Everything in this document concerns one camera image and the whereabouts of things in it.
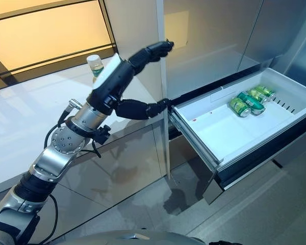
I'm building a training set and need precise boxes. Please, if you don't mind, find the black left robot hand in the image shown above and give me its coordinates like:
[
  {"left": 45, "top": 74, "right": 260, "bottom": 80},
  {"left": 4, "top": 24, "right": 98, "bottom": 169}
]
[{"left": 88, "top": 40, "right": 174, "bottom": 119}]

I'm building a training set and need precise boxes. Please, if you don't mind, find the stainless steel fridge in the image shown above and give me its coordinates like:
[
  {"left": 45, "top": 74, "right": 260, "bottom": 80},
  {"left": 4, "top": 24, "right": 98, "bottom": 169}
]
[{"left": 161, "top": 0, "right": 306, "bottom": 205}]

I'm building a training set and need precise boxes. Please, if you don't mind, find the white fridge drawer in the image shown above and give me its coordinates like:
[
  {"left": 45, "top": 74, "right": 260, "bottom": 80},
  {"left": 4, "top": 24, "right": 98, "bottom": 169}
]
[{"left": 168, "top": 67, "right": 306, "bottom": 198}]

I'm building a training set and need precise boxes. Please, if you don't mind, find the clear bottle white cap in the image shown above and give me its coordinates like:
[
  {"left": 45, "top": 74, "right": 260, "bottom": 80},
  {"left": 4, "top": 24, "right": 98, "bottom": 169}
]
[{"left": 86, "top": 55, "right": 105, "bottom": 84}]

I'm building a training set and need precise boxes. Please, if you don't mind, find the glossy grey counter cabinet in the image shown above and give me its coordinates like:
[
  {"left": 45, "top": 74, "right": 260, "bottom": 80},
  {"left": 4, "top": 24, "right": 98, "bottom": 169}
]
[{"left": 0, "top": 117, "right": 170, "bottom": 206}]

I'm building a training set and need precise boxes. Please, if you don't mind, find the lit yellow black-framed panel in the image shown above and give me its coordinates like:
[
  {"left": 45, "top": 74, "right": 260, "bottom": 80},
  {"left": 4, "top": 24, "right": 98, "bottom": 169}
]
[{"left": 0, "top": 0, "right": 118, "bottom": 83}]

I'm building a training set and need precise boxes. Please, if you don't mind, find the green drink can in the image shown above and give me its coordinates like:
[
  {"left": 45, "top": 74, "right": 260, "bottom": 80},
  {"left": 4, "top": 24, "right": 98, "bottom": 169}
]
[
  {"left": 228, "top": 96, "right": 252, "bottom": 118},
  {"left": 237, "top": 91, "right": 266, "bottom": 116},
  {"left": 246, "top": 88, "right": 269, "bottom": 104},
  {"left": 253, "top": 85, "right": 276, "bottom": 102}
]

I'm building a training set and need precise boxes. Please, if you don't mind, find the grey robot torso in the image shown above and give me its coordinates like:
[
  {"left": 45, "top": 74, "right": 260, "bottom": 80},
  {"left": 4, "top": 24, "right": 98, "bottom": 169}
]
[{"left": 73, "top": 222, "right": 221, "bottom": 245}]

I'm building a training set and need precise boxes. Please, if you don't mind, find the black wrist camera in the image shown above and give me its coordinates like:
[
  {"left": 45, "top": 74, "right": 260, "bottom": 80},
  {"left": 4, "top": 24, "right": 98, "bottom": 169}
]
[{"left": 92, "top": 125, "right": 112, "bottom": 145}]

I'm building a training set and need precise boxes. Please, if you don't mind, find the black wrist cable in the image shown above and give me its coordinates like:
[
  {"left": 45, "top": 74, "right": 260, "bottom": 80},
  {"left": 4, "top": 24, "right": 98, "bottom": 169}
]
[{"left": 44, "top": 99, "right": 80, "bottom": 151}]

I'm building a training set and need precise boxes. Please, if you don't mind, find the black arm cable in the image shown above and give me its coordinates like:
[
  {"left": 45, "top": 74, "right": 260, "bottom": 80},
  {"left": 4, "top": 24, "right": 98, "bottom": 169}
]
[{"left": 47, "top": 194, "right": 60, "bottom": 232}]

